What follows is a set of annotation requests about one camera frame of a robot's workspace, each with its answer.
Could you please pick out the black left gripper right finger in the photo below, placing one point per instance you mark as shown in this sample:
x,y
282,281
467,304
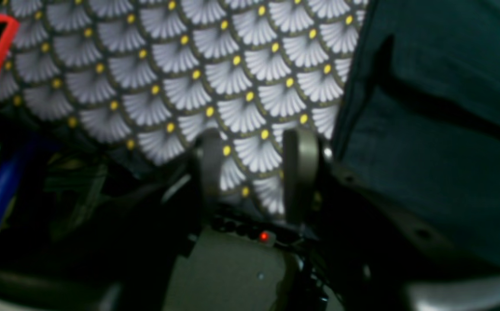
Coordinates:
x,y
375,254

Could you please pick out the white power strip red switch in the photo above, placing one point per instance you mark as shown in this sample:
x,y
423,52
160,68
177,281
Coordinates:
x,y
244,229

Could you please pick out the fan patterned table cloth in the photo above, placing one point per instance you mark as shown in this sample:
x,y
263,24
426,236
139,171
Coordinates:
x,y
141,79

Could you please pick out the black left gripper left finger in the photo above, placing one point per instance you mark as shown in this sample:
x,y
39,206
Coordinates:
x,y
161,223

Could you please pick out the black T-shirt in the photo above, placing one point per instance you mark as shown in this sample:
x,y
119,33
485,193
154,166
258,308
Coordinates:
x,y
420,123

